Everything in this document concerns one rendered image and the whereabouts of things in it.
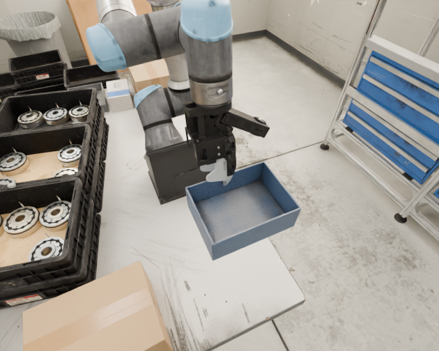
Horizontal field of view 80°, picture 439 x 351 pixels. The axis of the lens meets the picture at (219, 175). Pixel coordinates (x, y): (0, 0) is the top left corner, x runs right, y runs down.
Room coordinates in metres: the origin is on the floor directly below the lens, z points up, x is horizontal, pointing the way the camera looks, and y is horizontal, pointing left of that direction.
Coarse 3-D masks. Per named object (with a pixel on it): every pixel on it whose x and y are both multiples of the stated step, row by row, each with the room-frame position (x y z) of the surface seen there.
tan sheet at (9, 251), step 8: (40, 208) 0.53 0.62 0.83; (40, 232) 0.44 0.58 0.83; (48, 232) 0.44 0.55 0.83; (56, 232) 0.44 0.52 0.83; (64, 232) 0.44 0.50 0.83; (0, 240) 0.41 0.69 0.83; (8, 240) 0.41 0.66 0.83; (16, 240) 0.41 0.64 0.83; (24, 240) 0.41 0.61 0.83; (32, 240) 0.41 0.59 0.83; (40, 240) 0.41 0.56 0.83; (0, 248) 0.38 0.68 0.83; (8, 248) 0.38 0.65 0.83; (16, 248) 0.38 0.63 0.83; (24, 248) 0.38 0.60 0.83; (32, 248) 0.38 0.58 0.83; (0, 256) 0.36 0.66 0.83; (8, 256) 0.36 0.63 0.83; (16, 256) 0.36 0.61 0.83; (24, 256) 0.36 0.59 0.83; (0, 264) 0.33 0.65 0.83; (8, 264) 0.33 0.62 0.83
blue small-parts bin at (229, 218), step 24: (264, 168) 0.44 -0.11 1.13; (192, 192) 0.37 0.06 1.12; (216, 192) 0.40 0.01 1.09; (240, 192) 0.41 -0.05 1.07; (264, 192) 0.41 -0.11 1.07; (288, 192) 0.35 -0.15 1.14; (192, 216) 0.34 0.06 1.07; (216, 216) 0.34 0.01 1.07; (240, 216) 0.34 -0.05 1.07; (264, 216) 0.34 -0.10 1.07; (288, 216) 0.30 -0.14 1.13; (216, 240) 0.28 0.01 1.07; (240, 240) 0.26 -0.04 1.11
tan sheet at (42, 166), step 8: (56, 152) 0.82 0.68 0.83; (32, 160) 0.77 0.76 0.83; (40, 160) 0.77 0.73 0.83; (48, 160) 0.77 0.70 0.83; (56, 160) 0.77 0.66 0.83; (32, 168) 0.73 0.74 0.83; (40, 168) 0.73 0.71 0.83; (48, 168) 0.73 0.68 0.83; (56, 168) 0.73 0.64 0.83; (64, 168) 0.73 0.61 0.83; (0, 176) 0.68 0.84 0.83; (8, 176) 0.68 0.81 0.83; (16, 176) 0.68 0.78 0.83; (24, 176) 0.68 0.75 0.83; (32, 176) 0.68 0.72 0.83; (40, 176) 0.68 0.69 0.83; (48, 176) 0.68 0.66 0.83
